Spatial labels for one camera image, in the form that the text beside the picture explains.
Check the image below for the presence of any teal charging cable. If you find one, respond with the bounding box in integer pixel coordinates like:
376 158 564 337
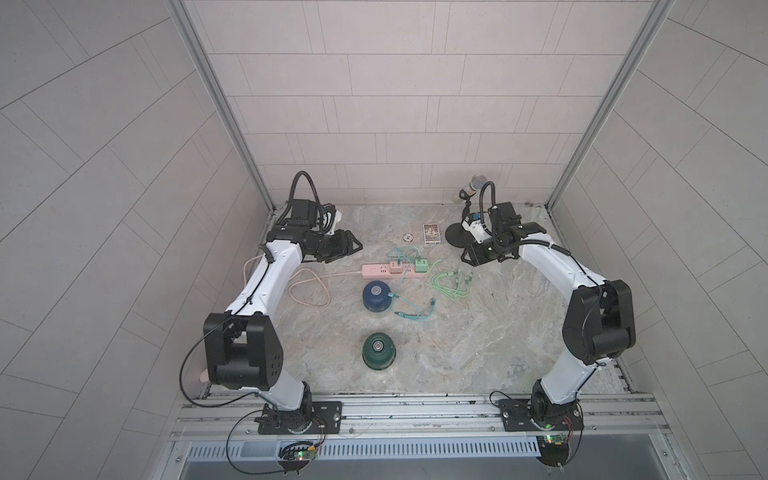
385 245 437 322

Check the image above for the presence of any blue cordless meat grinder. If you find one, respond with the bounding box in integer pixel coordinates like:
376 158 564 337
362 280 392 313

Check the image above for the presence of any green power adapter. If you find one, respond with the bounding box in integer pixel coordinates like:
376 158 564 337
414 258 430 274

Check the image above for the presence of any green charging cable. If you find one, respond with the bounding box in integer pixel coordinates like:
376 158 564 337
428 257 474 300

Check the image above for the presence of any green cordless meat grinder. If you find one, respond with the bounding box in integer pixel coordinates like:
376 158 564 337
362 332 396 371

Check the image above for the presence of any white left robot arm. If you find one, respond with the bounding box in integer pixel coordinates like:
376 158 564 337
203 199 362 411

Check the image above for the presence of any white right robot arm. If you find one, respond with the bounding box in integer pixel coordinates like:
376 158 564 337
461 202 636 409

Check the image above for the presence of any pink power strip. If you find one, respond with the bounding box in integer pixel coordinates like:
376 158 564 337
361 262 428 280

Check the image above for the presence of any black microphone stand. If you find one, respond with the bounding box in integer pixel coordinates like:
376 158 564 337
445 189 480 248

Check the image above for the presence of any purple playing card box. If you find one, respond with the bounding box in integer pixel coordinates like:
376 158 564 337
423 224 441 245

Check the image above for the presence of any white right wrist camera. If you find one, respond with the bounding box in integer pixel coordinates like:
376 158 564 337
462 218 491 244

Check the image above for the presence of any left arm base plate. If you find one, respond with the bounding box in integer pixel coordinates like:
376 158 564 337
258 401 343 435

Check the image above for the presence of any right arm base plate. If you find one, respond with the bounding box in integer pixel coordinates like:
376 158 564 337
495 397 584 432

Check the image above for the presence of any aluminium front rail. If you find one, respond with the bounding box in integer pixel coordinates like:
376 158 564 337
170 393 670 441

